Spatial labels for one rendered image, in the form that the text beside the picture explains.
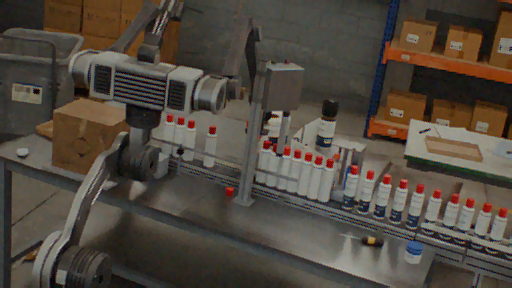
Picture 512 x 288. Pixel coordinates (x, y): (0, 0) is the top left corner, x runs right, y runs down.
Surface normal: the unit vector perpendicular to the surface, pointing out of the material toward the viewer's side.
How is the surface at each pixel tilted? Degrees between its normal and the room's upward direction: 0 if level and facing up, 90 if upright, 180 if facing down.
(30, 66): 93
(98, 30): 91
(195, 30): 90
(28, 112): 93
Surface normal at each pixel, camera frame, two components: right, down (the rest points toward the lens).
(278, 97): 0.53, 0.37
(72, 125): -0.32, 0.30
